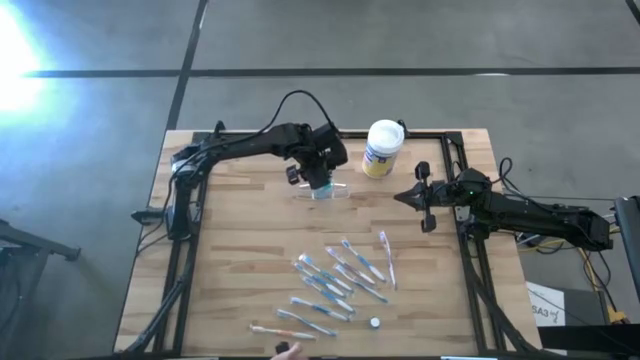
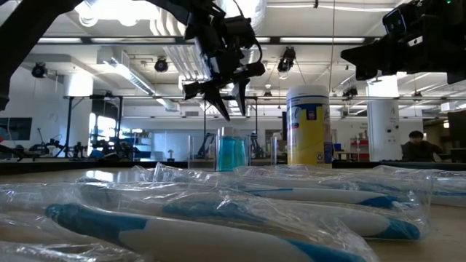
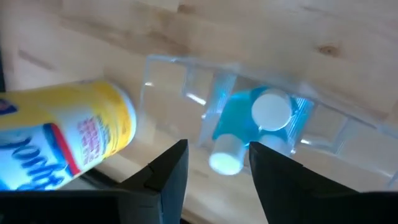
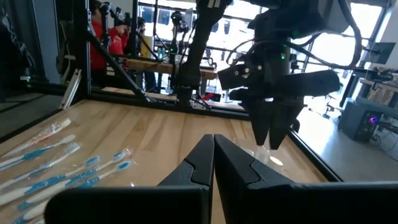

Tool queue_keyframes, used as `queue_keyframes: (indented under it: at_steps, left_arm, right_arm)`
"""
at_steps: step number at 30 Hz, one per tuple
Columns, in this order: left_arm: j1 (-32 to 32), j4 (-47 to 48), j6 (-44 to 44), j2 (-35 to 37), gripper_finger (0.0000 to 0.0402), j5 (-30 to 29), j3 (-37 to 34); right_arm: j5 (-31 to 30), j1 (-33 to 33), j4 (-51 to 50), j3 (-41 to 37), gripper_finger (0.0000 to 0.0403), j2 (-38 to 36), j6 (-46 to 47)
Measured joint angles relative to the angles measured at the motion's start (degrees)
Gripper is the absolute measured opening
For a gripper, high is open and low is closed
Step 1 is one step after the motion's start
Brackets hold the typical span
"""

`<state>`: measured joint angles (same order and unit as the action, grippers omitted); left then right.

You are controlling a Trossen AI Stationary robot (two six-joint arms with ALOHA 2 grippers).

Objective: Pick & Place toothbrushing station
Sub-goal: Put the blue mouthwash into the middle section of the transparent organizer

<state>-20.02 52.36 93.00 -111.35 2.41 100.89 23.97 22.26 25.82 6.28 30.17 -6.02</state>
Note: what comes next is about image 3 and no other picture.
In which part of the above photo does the clear acrylic organizer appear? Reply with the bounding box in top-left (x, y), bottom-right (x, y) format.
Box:
top-left (138, 54), bottom-right (398, 191)

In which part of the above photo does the black aluminium table frame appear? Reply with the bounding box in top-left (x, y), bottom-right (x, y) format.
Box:
top-left (70, 169), bottom-right (125, 191)

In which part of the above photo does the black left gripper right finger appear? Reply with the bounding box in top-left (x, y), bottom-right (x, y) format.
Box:
top-left (248, 141), bottom-right (398, 224)

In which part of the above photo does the yellow Lysol wipes canister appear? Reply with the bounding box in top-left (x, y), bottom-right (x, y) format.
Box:
top-left (0, 79), bottom-right (138, 192)

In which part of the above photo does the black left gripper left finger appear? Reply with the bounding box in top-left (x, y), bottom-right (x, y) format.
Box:
top-left (0, 139), bottom-right (189, 224)

